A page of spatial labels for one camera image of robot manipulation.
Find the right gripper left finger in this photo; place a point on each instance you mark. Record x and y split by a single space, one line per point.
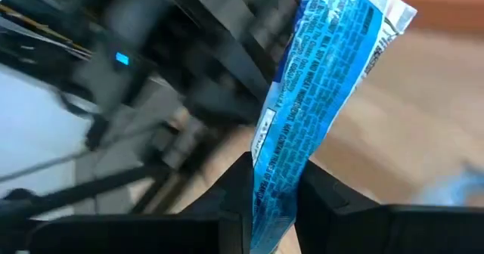
189 231

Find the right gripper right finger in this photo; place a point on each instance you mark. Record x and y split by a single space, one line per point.
359 227

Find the blue Chewy granola bar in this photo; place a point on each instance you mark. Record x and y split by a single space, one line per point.
453 186
310 95

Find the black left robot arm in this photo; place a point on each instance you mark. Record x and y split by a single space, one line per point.
113 72

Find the orange plastic bin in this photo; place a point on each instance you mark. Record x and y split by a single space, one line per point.
446 4

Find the black aluminium table frame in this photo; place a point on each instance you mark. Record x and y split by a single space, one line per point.
113 178

